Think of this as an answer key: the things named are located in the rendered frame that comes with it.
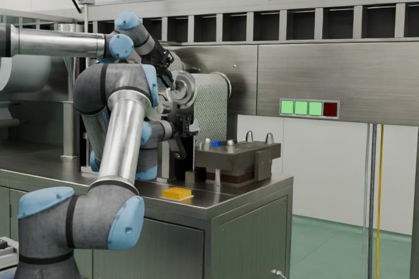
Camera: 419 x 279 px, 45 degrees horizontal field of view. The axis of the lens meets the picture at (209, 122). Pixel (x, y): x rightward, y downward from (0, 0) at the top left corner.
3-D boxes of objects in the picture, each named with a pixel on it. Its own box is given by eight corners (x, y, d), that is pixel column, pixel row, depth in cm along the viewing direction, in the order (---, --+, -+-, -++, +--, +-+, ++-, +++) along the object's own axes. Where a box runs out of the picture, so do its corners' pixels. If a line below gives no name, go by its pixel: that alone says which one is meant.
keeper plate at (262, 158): (254, 180, 194) (254, 152, 193) (265, 176, 202) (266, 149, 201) (259, 181, 192) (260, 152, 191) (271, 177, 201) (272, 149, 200)
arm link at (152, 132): (126, 147, 167) (126, 121, 166) (147, 143, 176) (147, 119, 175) (144, 149, 163) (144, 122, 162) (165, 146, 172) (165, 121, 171)
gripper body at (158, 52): (176, 60, 188) (160, 37, 179) (166, 78, 184) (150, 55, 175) (159, 60, 192) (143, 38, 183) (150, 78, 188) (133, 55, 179)
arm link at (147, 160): (126, 175, 175) (126, 144, 174) (158, 176, 175) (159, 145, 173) (121, 180, 167) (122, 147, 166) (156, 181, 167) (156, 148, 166)
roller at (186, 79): (168, 104, 197) (167, 75, 196) (204, 102, 219) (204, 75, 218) (191, 104, 191) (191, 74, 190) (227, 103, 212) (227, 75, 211)
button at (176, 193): (161, 197, 168) (161, 190, 168) (174, 193, 174) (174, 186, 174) (179, 200, 164) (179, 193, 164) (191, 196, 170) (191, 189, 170)
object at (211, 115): (192, 150, 194) (194, 101, 192) (225, 144, 213) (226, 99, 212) (194, 150, 193) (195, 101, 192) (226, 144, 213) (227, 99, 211)
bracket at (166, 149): (155, 180, 194) (156, 101, 192) (166, 178, 200) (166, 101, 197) (166, 182, 192) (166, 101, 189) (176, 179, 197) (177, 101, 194)
